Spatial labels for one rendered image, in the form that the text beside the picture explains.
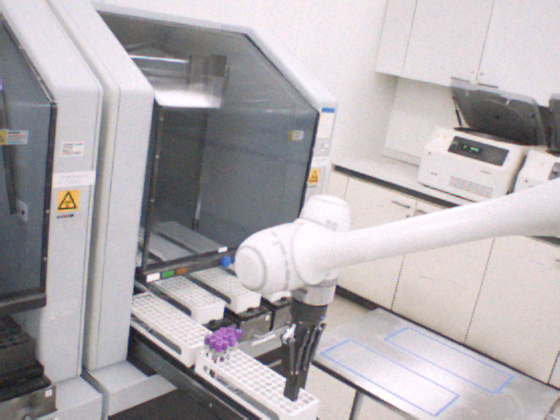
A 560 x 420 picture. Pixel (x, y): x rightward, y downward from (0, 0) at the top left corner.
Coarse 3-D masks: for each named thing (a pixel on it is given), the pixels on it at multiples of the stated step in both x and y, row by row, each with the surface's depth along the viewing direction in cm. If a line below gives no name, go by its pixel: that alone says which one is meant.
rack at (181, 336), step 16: (144, 304) 156; (160, 304) 158; (144, 320) 149; (160, 320) 150; (176, 320) 151; (192, 320) 151; (160, 336) 152; (176, 336) 142; (192, 336) 144; (176, 352) 146; (192, 352) 138
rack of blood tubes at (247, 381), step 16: (240, 352) 140; (224, 368) 132; (240, 368) 133; (256, 368) 134; (224, 384) 135; (240, 384) 127; (256, 384) 130; (272, 384) 129; (240, 400) 128; (256, 400) 132; (272, 400) 123; (288, 400) 124; (304, 400) 125; (272, 416) 127; (288, 416) 119; (304, 416) 122
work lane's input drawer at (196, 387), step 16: (128, 336) 151; (144, 336) 149; (144, 352) 147; (160, 352) 145; (160, 368) 143; (176, 368) 139; (192, 368) 138; (176, 384) 140; (192, 384) 136; (208, 384) 134; (208, 400) 133; (224, 400) 130; (224, 416) 129; (240, 416) 126; (256, 416) 124
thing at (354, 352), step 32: (352, 320) 177; (384, 320) 181; (320, 352) 155; (352, 352) 158; (384, 352) 161; (416, 352) 164; (448, 352) 167; (352, 384) 144; (384, 384) 145; (416, 384) 147; (448, 384) 149; (480, 384) 152; (512, 384) 154; (352, 416) 198; (416, 416) 133; (448, 416) 135; (480, 416) 137; (512, 416) 139; (544, 416) 142
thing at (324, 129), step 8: (328, 112) 184; (320, 120) 182; (328, 120) 185; (320, 128) 183; (328, 128) 186; (320, 136) 184; (328, 136) 187; (320, 144) 185; (328, 144) 189; (312, 176) 187; (320, 184) 192; (312, 192) 190
